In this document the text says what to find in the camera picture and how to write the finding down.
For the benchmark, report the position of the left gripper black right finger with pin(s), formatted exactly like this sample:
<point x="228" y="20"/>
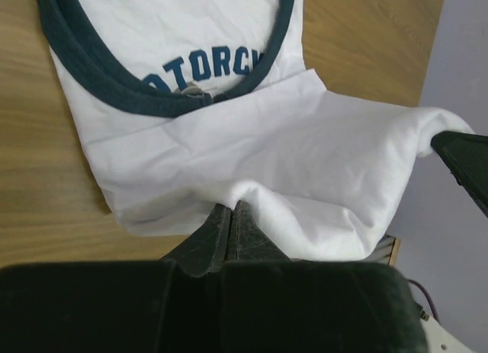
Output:
<point x="270" y="303"/>

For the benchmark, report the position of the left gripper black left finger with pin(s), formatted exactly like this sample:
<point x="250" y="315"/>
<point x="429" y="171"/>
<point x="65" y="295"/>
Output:
<point x="164" y="305"/>

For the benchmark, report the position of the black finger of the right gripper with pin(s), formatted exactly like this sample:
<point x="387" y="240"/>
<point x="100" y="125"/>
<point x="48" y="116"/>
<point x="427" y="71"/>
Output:
<point x="466" y="157"/>

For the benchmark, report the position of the white printed tank top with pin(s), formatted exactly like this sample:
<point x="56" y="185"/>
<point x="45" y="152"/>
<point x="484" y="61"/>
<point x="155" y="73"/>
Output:
<point x="183" y="105"/>

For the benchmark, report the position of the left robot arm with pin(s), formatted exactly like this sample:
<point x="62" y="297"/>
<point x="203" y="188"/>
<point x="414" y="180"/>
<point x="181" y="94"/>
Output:
<point x="450" y="337"/>

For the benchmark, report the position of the aluminium frame rail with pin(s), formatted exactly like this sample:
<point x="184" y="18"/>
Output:
<point x="386" y="251"/>

